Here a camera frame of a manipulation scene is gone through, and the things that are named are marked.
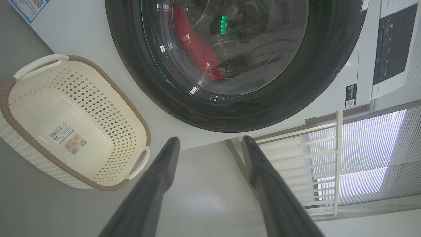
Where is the white metal railing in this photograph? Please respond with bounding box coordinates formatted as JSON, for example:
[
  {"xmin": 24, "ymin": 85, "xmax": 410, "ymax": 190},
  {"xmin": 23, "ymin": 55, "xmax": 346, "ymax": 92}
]
[{"xmin": 227, "ymin": 110, "xmax": 344, "ymax": 221}]

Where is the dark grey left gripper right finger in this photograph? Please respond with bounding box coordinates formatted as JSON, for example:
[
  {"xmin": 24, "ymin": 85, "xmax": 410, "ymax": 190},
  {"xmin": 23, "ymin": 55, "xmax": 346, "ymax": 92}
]
[{"xmin": 241, "ymin": 135, "xmax": 326, "ymax": 237}]

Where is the dark round washer door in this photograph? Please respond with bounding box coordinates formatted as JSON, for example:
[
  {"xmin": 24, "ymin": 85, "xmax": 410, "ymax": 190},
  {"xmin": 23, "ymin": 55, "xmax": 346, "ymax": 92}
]
[{"xmin": 105, "ymin": 0, "xmax": 368, "ymax": 133}]

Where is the white paper barcode label sticker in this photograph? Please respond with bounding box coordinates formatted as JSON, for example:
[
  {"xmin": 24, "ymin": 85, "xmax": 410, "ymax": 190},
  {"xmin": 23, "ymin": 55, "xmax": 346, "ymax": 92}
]
[{"xmin": 49, "ymin": 123, "xmax": 87, "ymax": 156}]

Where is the cream perforated laundry basket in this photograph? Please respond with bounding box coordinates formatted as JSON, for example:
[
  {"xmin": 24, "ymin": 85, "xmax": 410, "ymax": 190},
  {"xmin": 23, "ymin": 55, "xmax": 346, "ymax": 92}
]
[{"xmin": 0, "ymin": 54, "xmax": 152, "ymax": 192}]

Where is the blue-edged energy label sticker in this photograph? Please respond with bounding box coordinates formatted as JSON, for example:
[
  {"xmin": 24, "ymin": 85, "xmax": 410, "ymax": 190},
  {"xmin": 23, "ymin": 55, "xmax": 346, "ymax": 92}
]
[{"xmin": 8, "ymin": 0, "xmax": 50, "ymax": 23}]

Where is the white front-load washing machine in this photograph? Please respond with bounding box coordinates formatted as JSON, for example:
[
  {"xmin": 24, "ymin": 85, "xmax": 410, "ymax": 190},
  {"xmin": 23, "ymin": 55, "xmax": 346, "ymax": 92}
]
[{"xmin": 7, "ymin": 0, "xmax": 421, "ymax": 152}]

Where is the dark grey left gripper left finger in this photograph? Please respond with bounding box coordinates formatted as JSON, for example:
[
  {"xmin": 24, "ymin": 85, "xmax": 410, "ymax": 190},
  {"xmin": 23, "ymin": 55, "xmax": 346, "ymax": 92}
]
[{"xmin": 99, "ymin": 137, "xmax": 181, "ymax": 237}]

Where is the white window blind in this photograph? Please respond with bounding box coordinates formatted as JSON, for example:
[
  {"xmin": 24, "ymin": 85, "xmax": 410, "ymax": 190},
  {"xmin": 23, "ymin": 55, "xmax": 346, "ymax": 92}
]
[{"xmin": 308, "ymin": 105, "xmax": 421, "ymax": 206}]

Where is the red garment with white trim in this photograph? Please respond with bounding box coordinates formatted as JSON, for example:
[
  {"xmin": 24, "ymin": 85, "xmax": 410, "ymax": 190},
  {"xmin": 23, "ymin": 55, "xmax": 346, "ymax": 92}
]
[{"xmin": 173, "ymin": 4, "xmax": 226, "ymax": 80}]

